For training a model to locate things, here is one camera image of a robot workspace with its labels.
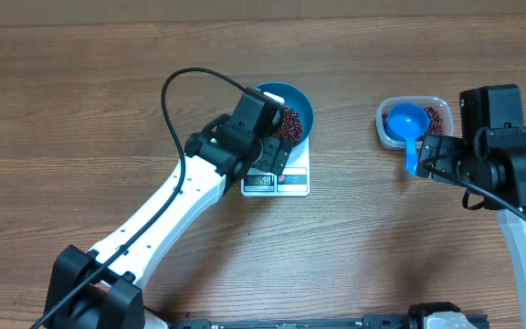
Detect left black cable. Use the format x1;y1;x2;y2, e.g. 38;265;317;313
28;67;248;329

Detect white digital kitchen scale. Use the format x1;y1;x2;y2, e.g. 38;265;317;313
241;138;310;197

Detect clear plastic container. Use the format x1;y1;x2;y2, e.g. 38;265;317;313
375;95;455;150

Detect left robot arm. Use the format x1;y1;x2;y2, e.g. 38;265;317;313
35;88;292;329

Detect blue plastic measuring scoop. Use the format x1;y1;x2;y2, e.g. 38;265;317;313
385;102;430;175

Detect teal bowl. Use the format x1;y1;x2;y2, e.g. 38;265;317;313
257;82;314;148

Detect red beans in bowl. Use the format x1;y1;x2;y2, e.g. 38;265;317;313
273;107;303;145

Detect right black cable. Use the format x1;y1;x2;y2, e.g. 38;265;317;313
420;153;526;252

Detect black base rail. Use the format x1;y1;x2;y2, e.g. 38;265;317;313
170;314;419;329

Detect black cable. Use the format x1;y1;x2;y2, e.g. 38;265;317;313
28;67;248;329
420;153;526;252

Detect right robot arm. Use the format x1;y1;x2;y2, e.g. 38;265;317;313
417;84;526;328

